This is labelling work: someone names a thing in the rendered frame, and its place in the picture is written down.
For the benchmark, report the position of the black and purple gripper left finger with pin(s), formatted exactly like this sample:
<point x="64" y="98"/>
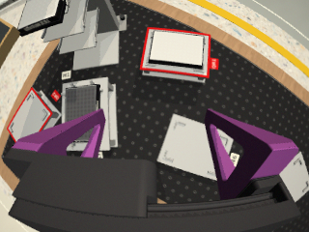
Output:
<point x="55" y="140"/>

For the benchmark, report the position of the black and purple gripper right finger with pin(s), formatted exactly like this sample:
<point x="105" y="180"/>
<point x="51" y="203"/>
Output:
<point x="264" y="153"/>

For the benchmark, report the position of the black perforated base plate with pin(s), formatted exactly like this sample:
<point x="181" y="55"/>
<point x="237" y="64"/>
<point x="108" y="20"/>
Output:
<point x="145" y="104"/>

